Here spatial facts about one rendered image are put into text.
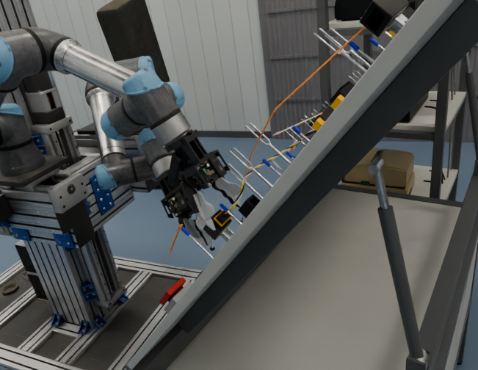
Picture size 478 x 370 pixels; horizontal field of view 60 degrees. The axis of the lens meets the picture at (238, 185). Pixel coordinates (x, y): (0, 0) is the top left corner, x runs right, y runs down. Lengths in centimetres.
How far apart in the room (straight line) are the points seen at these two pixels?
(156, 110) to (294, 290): 71
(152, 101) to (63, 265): 135
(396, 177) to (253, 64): 306
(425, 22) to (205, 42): 458
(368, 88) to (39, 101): 152
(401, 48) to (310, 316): 92
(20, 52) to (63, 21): 492
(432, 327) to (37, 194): 125
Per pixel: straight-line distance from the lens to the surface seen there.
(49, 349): 231
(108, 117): 95
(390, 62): 41
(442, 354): 116
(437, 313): 97
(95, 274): 208
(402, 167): 194
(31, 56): 120
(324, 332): 118
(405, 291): 72
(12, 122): 158
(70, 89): 634
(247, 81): 481
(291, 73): 456
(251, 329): 120
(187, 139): 84
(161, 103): 86
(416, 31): 40
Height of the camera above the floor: 164
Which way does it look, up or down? 25 degrees down
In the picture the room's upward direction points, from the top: 8 degrees counter-clockwise
